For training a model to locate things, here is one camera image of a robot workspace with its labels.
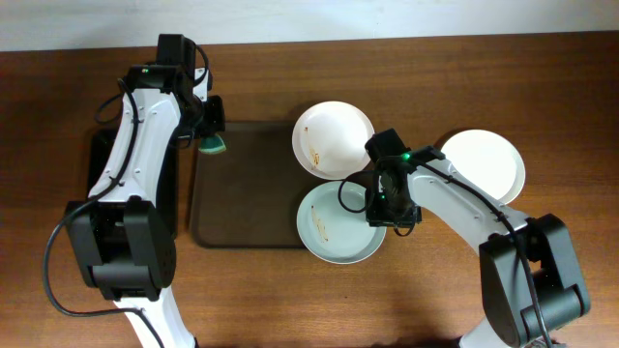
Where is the brown plastic serving tray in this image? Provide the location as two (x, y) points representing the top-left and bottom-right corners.
(189, 122), (323, 248)

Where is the white plate top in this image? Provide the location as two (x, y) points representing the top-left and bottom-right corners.
(291, 101), (374, 180)

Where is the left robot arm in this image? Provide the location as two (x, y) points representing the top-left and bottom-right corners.
(59, 34), (225, 347)

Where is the pale blue plate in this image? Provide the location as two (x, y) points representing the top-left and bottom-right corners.
(296, 181), (387, 265)

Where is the black plastic tray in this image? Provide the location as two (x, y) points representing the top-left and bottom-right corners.
(87, 128), (179, 240)

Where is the green scrubbing sponge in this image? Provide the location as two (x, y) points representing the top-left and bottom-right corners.
(198, 134), (226, 155)

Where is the white plate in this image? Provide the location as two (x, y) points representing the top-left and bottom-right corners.
(441, 130), (526, 204)
(291, 101), (374, 180)

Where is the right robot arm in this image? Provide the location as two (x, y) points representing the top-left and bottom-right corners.
(365, 129), (591, 347)

